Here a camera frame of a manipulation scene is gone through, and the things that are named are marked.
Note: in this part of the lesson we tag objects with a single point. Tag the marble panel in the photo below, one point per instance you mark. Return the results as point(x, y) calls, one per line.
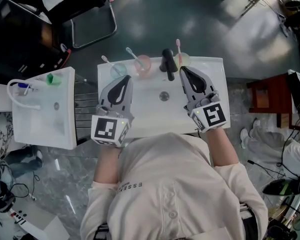
point(5, 131)

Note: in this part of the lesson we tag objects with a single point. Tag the pink translucent cup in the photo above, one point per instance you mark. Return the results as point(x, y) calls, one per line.
point(143, 65)

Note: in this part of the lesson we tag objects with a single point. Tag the pale pink toothbrush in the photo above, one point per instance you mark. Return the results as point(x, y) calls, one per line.
point(105, 58)

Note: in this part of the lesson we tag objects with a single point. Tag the red-brown wooden stool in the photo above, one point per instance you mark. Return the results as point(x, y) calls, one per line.
point(267, 96)

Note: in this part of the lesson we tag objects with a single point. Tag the teal toothbrush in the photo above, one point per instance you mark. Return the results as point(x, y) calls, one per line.
point(130, 51)

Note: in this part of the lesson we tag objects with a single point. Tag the yellow translucent cup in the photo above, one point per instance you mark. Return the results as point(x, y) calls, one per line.
point(186, 59)

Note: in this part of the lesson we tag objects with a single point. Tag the white sink with black faucet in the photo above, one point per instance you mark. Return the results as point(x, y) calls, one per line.
point(152, 114)

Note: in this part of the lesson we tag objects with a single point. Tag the green angular cup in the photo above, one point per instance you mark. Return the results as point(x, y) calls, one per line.
point(53, 79)

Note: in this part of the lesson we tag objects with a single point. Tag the black faucet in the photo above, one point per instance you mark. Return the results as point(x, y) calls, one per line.
point(168, 64)

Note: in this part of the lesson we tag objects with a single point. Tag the person's left forearm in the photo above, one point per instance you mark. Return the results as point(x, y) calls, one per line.
point(107, 164)

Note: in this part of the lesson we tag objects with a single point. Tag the white flat box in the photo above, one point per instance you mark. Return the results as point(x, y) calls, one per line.
point(42, 224)

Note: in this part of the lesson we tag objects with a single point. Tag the teal translucent cup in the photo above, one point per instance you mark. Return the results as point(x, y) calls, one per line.
point(118, 70)

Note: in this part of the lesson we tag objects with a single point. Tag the blue bottle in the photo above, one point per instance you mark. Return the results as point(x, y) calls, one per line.
point(22, 85)

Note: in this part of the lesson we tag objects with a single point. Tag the black chrome-frame chair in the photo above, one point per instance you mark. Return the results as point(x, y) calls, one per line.
point(95, 14)

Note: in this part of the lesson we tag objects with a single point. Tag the white counter block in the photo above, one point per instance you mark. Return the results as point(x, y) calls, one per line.
point(0, 96)

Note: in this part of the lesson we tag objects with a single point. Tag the person's right forearm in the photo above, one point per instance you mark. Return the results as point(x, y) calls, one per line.
point(222, 149)

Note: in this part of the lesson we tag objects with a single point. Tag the black green appliance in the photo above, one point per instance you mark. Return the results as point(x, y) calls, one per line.
point(282, 185)

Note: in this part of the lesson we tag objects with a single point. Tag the black cabinet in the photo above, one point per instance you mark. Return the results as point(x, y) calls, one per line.
point(20, 39)

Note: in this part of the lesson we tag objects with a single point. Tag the person's cream shirt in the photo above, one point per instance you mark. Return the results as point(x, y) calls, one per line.
point(172, 191)

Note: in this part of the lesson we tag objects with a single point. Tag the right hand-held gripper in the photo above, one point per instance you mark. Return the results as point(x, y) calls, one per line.
point(212, 116)

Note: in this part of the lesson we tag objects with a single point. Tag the chrome slatted rack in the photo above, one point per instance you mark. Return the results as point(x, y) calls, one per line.
point(86, 109)

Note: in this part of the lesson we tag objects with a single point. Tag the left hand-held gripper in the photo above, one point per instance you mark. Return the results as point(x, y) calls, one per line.
point(106, 130)

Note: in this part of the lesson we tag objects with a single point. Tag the bright pink toothbrush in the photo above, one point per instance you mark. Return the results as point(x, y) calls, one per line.
point(178, 46)

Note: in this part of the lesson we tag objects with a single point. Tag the white curved faucet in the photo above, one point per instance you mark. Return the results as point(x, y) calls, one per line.
point(11, 96)

